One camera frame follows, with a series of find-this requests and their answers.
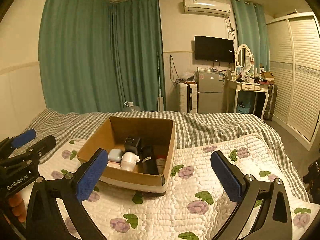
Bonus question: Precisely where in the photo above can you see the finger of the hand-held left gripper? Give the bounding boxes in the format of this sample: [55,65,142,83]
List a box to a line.
[0,129,37,159]
[0,135,57,172]

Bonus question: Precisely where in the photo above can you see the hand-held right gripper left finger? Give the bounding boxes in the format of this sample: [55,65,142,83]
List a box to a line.
[25,148,109,240]

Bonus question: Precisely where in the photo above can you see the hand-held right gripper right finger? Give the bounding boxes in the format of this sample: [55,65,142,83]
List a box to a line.
[210,150,293,240]

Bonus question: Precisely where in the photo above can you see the pale blue earbuds case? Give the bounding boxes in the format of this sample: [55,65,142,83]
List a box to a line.
[108,149,124,162]

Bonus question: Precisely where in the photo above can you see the white cylindrical bottle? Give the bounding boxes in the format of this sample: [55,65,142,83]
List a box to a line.
[121,151,140,172]

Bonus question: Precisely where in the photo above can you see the black plug adapter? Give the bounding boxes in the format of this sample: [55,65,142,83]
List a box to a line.
[124,137,142,157]

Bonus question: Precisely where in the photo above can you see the dark cylindrical bottle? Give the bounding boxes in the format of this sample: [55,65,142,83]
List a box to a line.
[140,145,159,175]

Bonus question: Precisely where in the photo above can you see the white tube with red cap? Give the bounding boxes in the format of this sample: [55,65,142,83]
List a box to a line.
[156,156,167,175]

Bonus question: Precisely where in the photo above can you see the person's left hand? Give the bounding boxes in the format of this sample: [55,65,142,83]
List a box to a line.
[9,192,27,224]

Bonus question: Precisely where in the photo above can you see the floral quilted bed cover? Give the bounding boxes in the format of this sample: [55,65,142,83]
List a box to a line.
[37,134,319,240]

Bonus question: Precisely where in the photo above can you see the blue basket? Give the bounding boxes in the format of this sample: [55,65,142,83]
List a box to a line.
[236,101,252,114]

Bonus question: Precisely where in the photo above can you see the clear water jug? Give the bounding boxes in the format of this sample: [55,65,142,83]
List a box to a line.
[124,101,142,112]

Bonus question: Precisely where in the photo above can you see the black bag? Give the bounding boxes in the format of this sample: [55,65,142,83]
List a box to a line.
[306,160,320,200]

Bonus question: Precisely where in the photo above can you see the dark suitcase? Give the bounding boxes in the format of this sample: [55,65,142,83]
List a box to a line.
[264,84,278,120]

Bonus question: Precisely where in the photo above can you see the small grey fridge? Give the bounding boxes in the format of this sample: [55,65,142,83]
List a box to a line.
[194,71,224,114]

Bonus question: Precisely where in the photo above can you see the white suitcase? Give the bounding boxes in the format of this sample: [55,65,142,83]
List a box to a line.
[179,82,198,113]

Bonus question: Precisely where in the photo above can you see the white dressing table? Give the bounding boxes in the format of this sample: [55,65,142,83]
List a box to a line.
[226,76,272,119]

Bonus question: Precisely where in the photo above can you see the wide green curtain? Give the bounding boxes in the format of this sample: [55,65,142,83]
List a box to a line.
[39,0,115,114]

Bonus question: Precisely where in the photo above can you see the white flat mop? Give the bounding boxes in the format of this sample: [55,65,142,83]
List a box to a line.
[156,51,165,112]

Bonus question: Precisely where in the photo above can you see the clear plastic bag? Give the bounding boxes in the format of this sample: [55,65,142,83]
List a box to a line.
[180,71,194,82]

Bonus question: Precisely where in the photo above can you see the white louvred wardrobe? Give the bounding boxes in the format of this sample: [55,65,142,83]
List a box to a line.
[266,11,320,148]

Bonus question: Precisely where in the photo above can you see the oval white vanity mirror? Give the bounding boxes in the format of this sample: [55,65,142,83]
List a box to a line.
[236,44,253,73]

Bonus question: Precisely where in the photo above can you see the green corner curtain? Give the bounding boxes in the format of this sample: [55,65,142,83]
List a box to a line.
[110,0,165,112]

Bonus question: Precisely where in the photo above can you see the narrow green curtain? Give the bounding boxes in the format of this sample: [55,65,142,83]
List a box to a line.
[231,0,270,73]

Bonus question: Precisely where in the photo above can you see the white air conditioner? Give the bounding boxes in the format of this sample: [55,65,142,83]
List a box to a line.
[182,0,232,18]

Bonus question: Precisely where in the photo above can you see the hanging wall cables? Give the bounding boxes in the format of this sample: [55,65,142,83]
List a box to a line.
[169,55,180,84]

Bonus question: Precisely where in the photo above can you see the black wall television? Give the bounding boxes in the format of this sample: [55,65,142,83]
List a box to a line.
[194,35,235,63]

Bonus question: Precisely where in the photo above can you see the air conditioner cable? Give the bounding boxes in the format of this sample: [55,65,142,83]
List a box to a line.
[226,17,235,40]

